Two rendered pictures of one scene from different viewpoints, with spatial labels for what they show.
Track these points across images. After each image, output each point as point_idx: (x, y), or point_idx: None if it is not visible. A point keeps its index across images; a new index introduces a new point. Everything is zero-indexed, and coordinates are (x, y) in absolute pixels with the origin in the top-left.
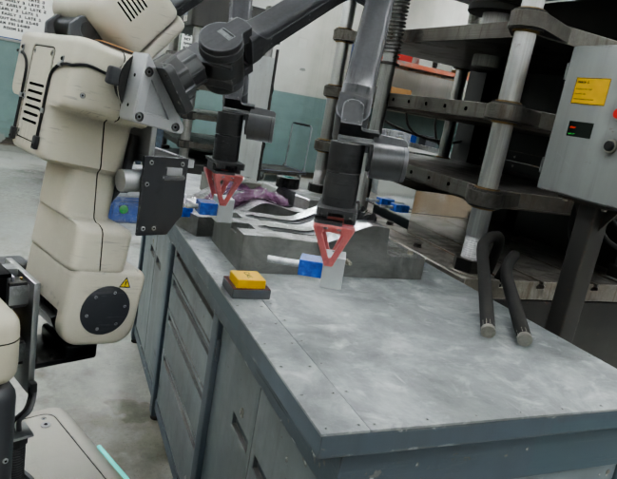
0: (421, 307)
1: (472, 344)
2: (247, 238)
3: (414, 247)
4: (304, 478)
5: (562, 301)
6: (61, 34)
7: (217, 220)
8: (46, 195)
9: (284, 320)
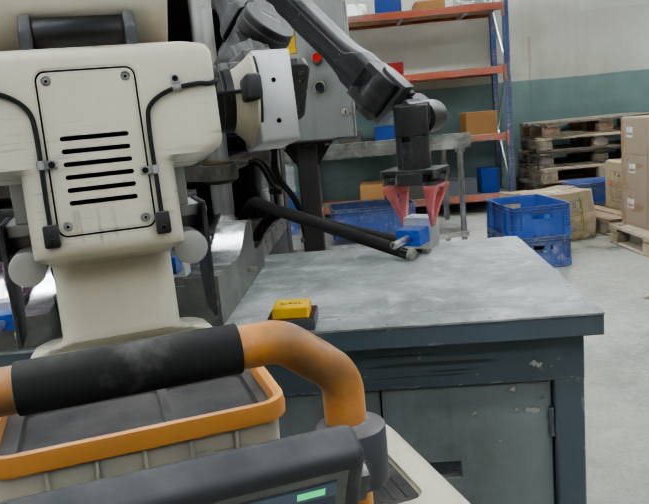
0: (342, 270)
1: (428, 265)
2: (219, 278)
3: None
4: (518, 402)
5: (316, 238)
6: (107, 45)
7: (185, 273)
8: (103, 323)
9: (379, 312)
